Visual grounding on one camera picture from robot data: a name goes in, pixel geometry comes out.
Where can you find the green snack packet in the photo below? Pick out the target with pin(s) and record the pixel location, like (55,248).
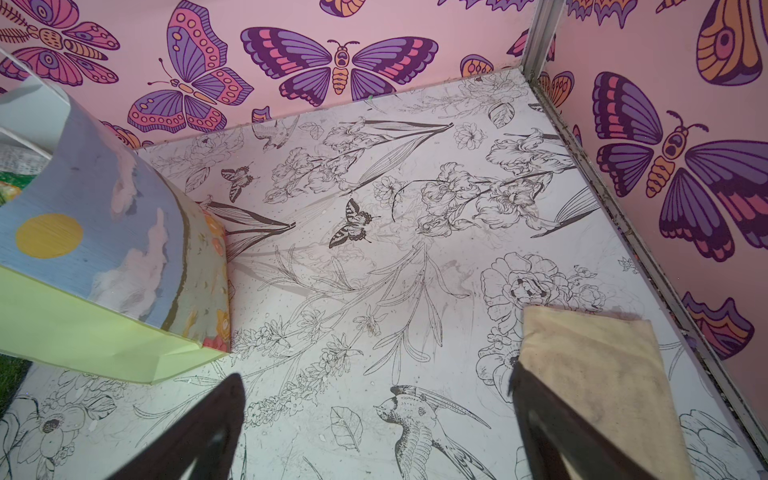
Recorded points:
(19,167)

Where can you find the green artificial grass mat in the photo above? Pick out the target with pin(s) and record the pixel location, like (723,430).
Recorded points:
(13,372)

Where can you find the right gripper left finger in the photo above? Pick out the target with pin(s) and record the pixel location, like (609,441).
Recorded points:
(201,444)

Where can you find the beige leather glove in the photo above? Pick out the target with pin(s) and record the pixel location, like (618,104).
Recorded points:
(610,371)

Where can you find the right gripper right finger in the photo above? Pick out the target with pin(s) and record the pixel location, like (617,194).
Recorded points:
(560,443)

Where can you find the white paper gift bag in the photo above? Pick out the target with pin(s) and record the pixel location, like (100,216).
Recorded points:
(106,267)

